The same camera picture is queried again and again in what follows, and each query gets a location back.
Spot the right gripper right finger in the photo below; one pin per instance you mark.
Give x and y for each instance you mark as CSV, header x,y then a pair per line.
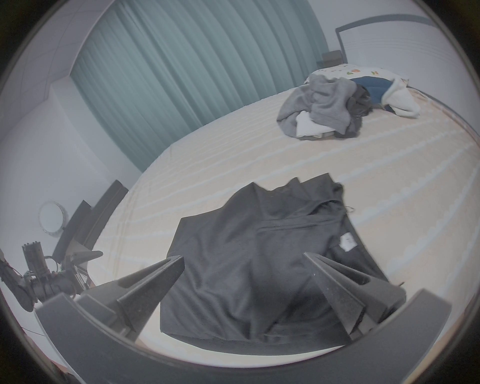
x,y
337,288

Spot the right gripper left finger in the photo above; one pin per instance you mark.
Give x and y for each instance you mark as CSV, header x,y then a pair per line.
x,y
150,288

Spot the black T-shirt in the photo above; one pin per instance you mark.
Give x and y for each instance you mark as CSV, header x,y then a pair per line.
x,y
243,262

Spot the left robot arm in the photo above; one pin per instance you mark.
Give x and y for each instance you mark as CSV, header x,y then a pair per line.
x,y
48,288

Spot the bed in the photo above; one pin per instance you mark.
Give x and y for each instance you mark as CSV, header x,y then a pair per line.
x,y
262,150

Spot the pile of clothes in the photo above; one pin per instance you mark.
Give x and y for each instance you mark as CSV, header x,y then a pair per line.
x,y
322,101

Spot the white printed pillow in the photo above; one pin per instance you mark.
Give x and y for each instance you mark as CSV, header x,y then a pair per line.
x,y
337,70

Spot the dark bedside table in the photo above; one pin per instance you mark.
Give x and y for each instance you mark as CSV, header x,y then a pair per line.
x,y
332,58

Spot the blue-green curtain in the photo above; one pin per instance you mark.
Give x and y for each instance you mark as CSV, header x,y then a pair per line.
x,y
187,56

